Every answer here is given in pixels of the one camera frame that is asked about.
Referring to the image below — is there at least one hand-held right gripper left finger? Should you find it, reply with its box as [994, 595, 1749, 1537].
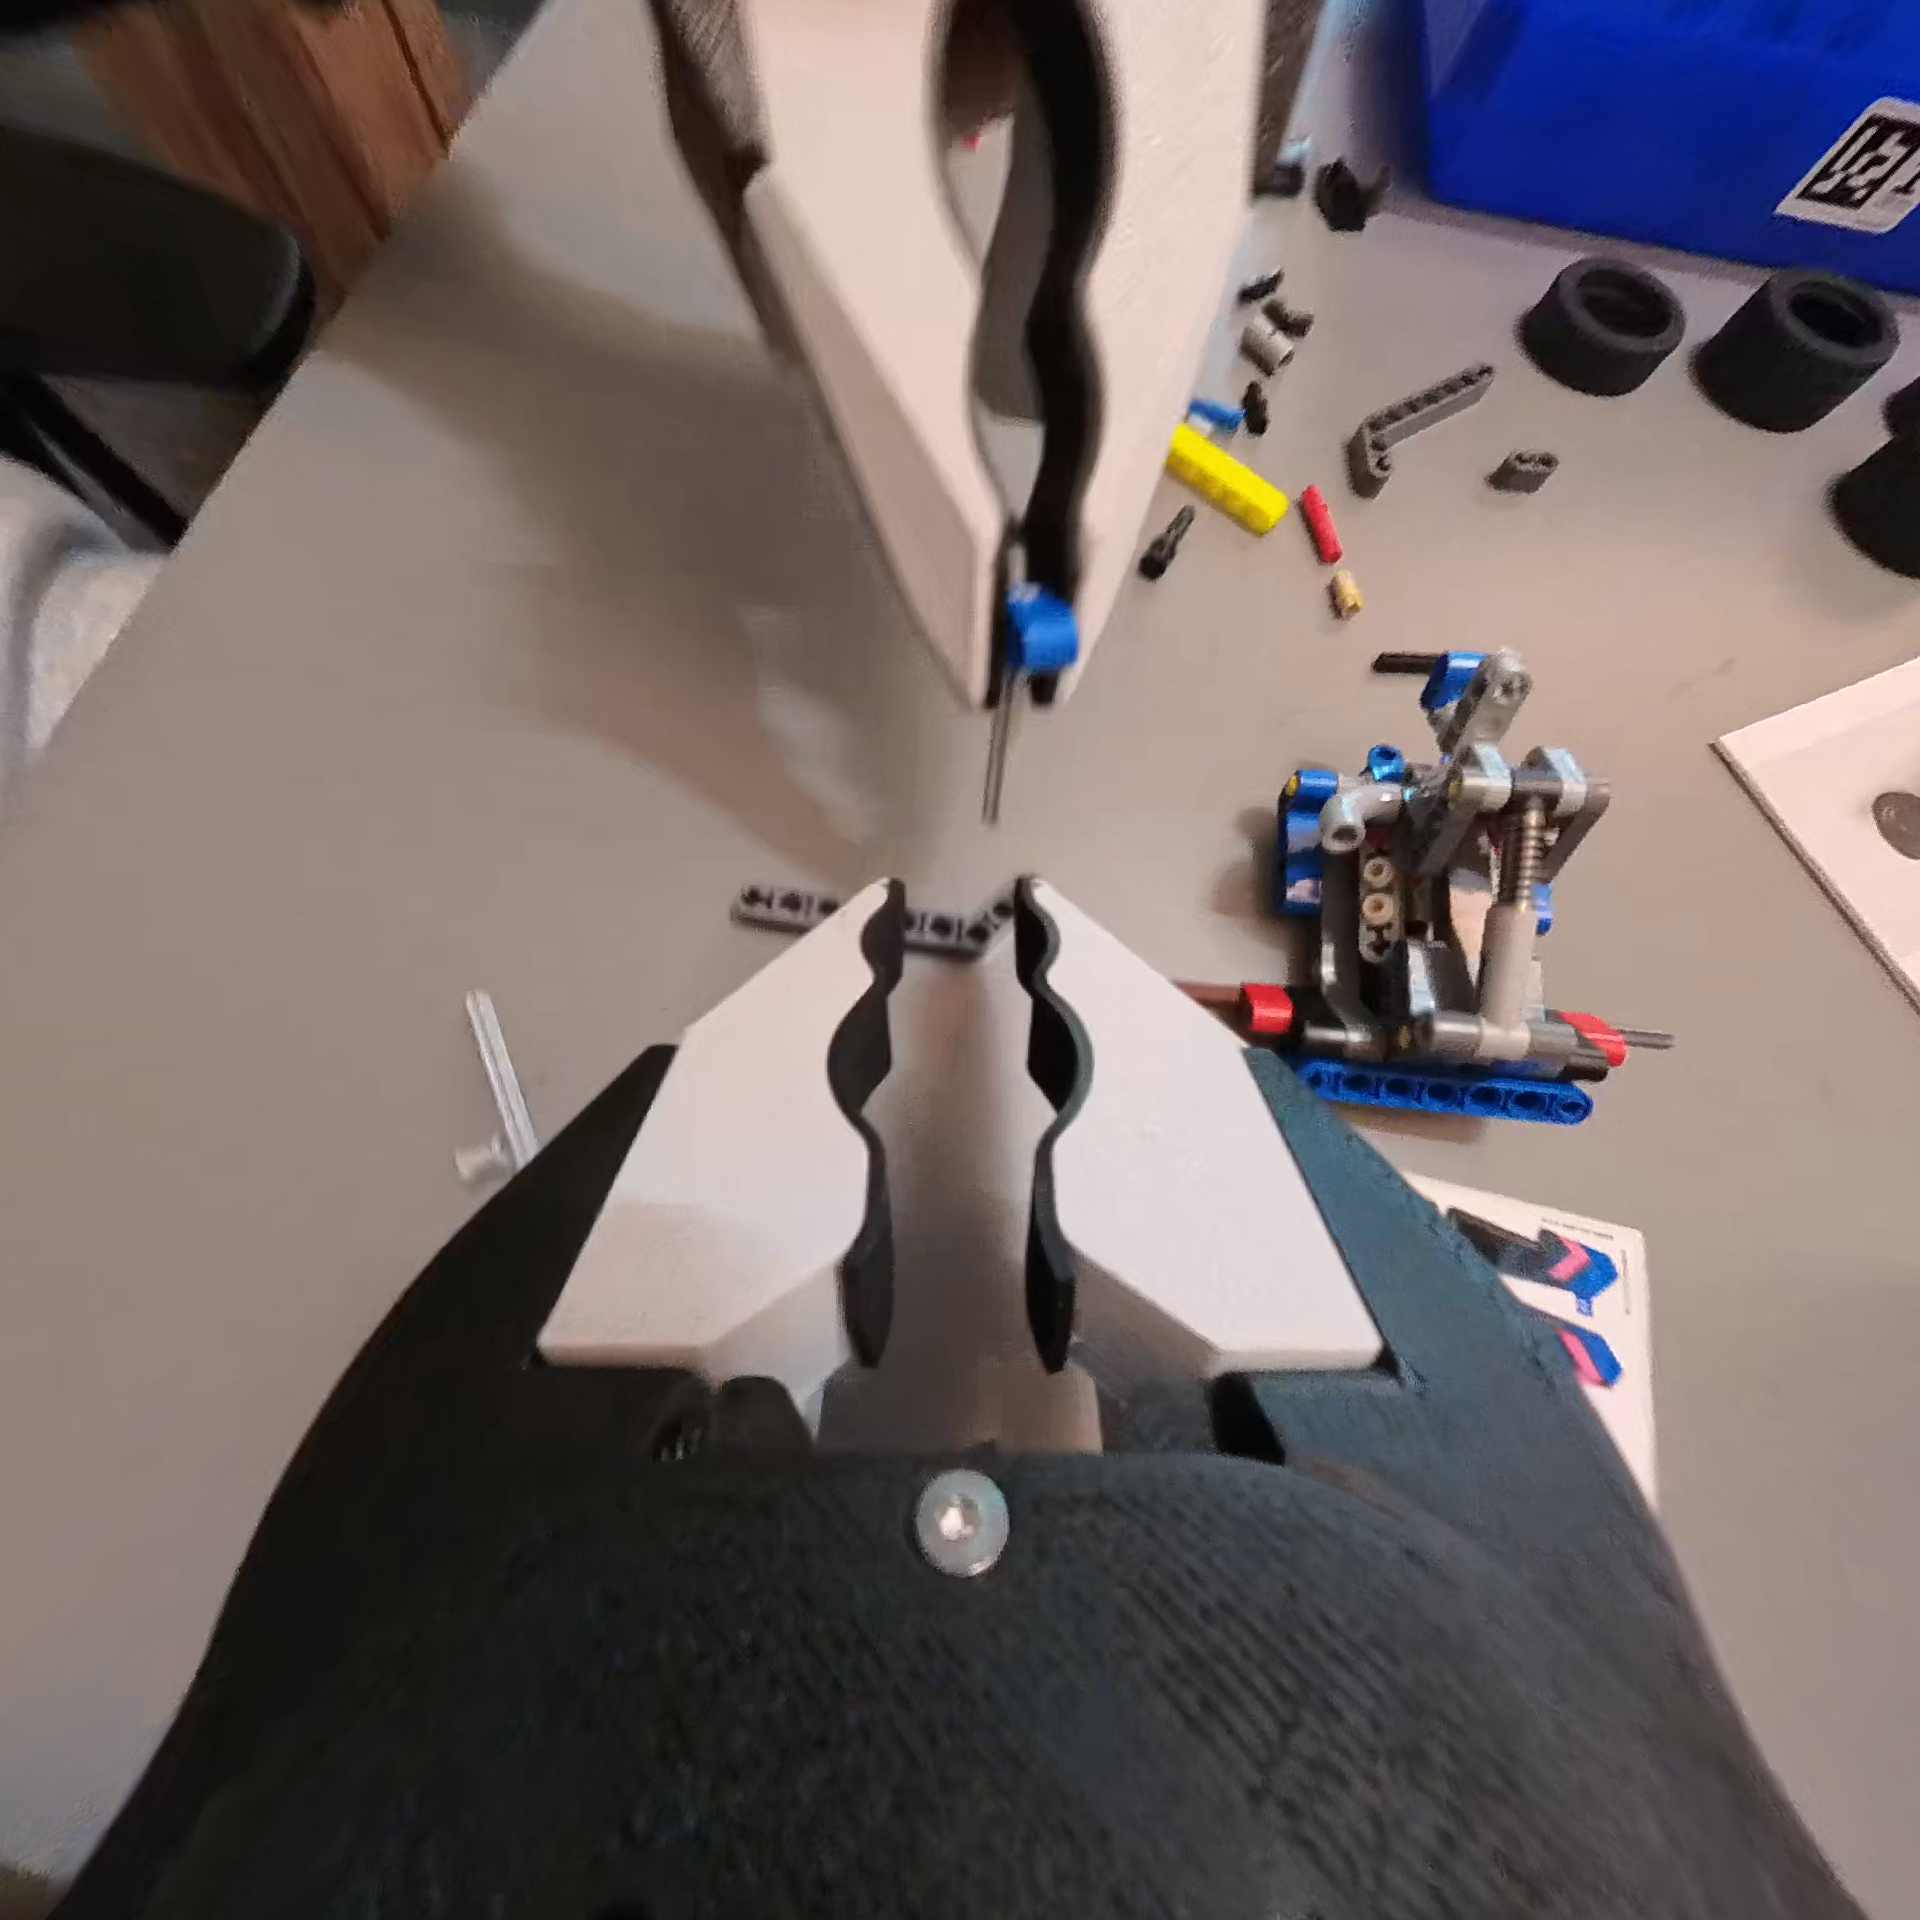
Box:
[534, 880, 906, 1374]

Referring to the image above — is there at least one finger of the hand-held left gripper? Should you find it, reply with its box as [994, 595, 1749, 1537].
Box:
[1015, 0, 1271, 708]
[742, 0, 1028, 708]

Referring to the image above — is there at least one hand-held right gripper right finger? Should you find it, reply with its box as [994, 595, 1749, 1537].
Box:
[1011, 880, 1385, 1377]

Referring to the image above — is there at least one light grey lego axle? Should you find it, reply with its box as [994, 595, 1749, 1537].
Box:
[461, 989, 539, 1180]

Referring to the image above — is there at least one grey and blue lego chassis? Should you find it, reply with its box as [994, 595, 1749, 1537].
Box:
[1174, 648, 1675, 1128]

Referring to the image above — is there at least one dark grey angled lego beam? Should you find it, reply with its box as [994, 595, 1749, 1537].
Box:
[732, 884, 1023, 950]

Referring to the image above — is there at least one yellow lego beam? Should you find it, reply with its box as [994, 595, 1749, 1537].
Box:
[1165, 424, 1293, 535]

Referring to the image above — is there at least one dark grey L-shaped lego beam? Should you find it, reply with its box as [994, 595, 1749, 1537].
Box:
[1346, 364, 1496, 499]

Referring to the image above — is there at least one lego sticker sheet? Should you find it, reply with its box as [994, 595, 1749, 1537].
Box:
[1411, 1175, 1658, 1508]

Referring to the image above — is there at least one closed lego instruction booklet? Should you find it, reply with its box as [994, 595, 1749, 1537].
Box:
[1714, 658, 1920, 1008]

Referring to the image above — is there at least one person's left hand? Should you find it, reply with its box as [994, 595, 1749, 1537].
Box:
[953, 0, 1025, 144]

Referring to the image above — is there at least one wooden panel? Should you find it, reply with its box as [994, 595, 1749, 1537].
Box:
[75, 0, 474, 302]

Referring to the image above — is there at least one blue plastic storage bin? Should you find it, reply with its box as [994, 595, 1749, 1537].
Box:
[1401, 0, 1920, 294]

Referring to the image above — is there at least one black office chair armrest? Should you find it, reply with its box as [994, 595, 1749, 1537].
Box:
[0, 128, 316, 391]

